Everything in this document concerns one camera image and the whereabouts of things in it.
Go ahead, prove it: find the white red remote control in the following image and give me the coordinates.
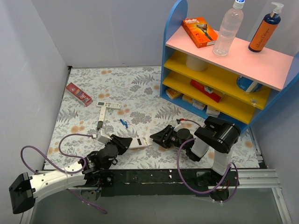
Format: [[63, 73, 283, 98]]
[[129, 137, 153, 149]]

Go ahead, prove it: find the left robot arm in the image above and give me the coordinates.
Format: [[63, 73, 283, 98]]
[[9, 134, 133, 214]]

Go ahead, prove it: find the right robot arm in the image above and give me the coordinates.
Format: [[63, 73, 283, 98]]
[[150, 116, 241, 186]]

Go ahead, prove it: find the slim white black remote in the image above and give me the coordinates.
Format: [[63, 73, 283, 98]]
[[97, 107, 106, 130]]

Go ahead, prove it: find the white air conditioner remote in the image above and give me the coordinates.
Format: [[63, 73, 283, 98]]
[[96, 101, 121, 110]]

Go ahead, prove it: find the white soap bar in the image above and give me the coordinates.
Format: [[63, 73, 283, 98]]
[[182, 95, 193, 104], [192, 100, 206, 110], [206, 105, 220, 117]]

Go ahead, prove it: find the floral table mat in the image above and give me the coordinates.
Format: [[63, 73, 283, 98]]
[[47, 67, 259, 169]]

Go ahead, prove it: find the red box on shelf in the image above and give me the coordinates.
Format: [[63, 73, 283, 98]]
[[190, 79, 225, 103]]

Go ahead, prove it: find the red toothpaste box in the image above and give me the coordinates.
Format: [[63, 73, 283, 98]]
[[65, 83, 93, 107]]

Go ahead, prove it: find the white paper roll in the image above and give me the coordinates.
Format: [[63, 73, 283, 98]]
[[185, 55, 208, 71]]

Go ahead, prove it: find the blue pink yellow shelf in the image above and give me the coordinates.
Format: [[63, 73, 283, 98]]
[[160, 0, 299, 132]]

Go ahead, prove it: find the blue white container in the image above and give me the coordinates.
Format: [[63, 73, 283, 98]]
[[236, 76, 263, 92]]

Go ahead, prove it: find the orange razor box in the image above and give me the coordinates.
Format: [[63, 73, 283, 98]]
[[182, 17, 218, 48]]

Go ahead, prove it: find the clear plastic water bottle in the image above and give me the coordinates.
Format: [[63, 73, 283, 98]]
[[213, 0, 245, 56]]

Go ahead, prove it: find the orange pump bottle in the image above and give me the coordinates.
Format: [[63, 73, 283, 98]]
[[248, 2, 284, 52]]

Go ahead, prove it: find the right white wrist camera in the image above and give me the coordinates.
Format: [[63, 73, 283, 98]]
[[174, 124, 184, 132]]

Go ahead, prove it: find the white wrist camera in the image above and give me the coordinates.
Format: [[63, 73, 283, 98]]
[[174, 124, 184, 132], [97, 129, 112, 144]]

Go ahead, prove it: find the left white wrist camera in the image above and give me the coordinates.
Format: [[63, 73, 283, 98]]
[[97, 129, 112, 144]]

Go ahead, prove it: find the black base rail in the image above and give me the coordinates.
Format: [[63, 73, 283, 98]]
[[79, 168, 234, 198]]

